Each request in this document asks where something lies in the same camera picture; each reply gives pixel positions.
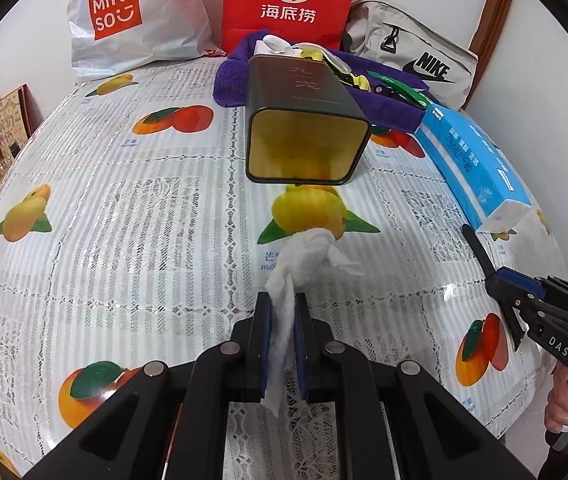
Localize person's right hand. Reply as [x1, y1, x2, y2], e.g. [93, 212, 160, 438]
[544, 357, 568, 428]

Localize fruit print lace tablecloth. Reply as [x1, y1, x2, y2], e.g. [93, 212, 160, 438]
[0, 57, 568, 480]

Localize beige waist bag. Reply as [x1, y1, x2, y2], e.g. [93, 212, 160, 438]
[341, 0, 479, 111]

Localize green and black tools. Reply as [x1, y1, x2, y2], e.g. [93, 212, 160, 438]
[366, 71, 430, 109]

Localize blue tissue pack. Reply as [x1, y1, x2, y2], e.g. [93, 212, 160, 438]
[414, 102, 548, 235]

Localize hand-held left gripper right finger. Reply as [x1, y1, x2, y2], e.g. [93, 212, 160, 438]
[293, 291, 530, 480]

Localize wooden door frame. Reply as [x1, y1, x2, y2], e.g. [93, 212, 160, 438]
[465, 0, 518, 111]

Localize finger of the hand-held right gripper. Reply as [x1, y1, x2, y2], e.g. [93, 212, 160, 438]
[486, 266, 549, 353]
[462, 226, 502, 291]

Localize white tissue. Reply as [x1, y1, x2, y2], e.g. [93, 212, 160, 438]
[263, 227, 365, 417]

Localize purple towel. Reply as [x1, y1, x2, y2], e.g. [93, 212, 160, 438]
[214, 30, 437, 133]

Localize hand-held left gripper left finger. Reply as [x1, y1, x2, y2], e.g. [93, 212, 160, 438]
[28, 291, 273, 480]

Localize white plastic shopping bag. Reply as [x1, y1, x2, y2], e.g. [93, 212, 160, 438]
[66, 0, 215, 79]

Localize red paper bag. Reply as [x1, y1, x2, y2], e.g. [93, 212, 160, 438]
[221, 0, 363, 56]

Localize dark tin box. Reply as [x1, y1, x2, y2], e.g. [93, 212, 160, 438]
[244, 52, 371, 184]

